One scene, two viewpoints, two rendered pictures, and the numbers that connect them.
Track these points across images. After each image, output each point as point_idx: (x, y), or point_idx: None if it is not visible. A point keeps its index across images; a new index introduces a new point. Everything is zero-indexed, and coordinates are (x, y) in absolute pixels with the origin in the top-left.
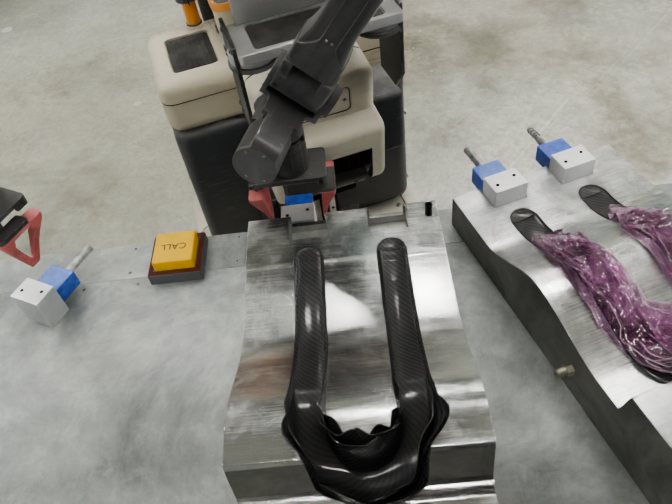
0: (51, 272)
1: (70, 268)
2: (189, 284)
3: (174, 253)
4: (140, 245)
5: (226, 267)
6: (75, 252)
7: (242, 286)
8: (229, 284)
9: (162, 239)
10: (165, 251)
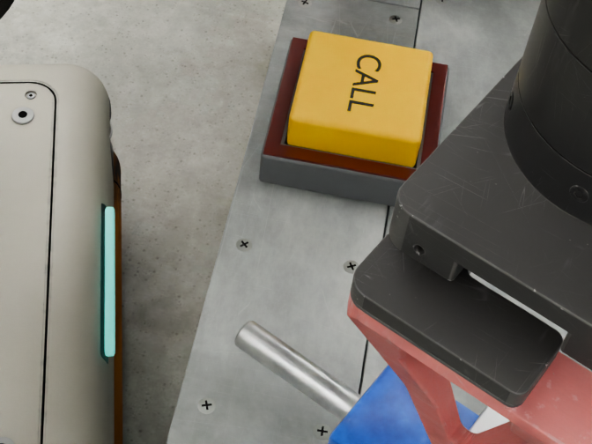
0: (378, 434)
1: (348, 388)
2: (451, 125)
3: (396, 83)
4: (231, 232)
5: (412, 43)
6: (173, 441)
7: (492, 23)
8: (477, 46)
9: (321, 106)
10: (380, 103)
